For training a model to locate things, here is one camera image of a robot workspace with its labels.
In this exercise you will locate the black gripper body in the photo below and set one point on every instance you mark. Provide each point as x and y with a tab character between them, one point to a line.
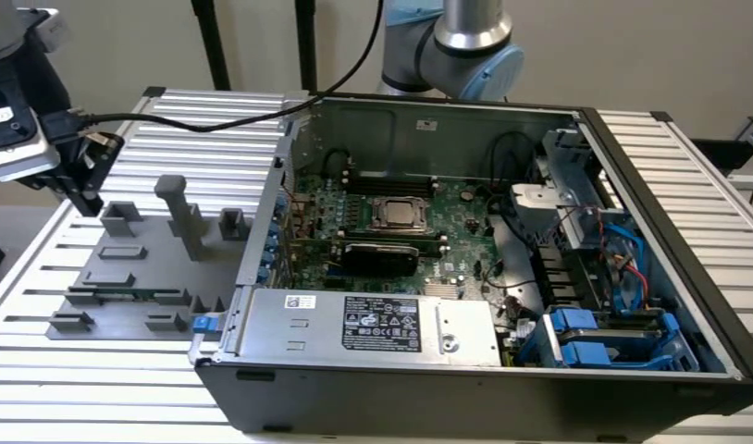
50	78

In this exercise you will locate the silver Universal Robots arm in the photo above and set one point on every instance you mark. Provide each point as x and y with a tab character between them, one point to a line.
476	28

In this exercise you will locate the loose green RAM stick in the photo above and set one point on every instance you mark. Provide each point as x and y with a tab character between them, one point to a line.
145	293

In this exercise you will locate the black RAM slot bank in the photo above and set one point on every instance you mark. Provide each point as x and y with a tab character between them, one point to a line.
391	184

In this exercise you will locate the grey parts rack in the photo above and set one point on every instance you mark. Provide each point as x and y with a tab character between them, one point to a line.
135	268

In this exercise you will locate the black stand pole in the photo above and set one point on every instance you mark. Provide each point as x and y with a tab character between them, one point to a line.
213	41
306	41

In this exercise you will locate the blue case latch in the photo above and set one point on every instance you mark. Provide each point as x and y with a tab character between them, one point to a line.
205	324

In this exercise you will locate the silver power supply unit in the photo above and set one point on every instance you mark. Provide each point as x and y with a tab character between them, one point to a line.
302	333

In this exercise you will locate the black graphics card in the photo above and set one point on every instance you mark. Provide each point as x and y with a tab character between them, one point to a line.
379	259

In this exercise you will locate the CPU socket with CPU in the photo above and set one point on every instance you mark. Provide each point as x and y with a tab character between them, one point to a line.
402	213

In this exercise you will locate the green motherboard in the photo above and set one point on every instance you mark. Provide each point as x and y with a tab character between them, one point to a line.
462	222

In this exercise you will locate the small silver chipset heatsink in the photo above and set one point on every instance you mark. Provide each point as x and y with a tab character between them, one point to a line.
442	291

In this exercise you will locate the black open PC case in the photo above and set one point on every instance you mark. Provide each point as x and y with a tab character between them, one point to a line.
414	402

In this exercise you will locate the silver metal fan shroud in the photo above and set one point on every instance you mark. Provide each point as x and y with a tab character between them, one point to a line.
534	200

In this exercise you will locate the silver disk bay cage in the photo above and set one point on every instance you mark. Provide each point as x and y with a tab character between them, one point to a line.
574	152

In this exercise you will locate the blue disk caddy assembly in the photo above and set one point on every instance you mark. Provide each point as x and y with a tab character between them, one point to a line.
576	324

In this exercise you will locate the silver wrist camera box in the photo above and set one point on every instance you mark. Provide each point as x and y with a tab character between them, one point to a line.
19	159

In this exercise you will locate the black plastic air duct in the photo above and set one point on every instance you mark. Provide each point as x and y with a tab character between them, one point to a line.
561	277

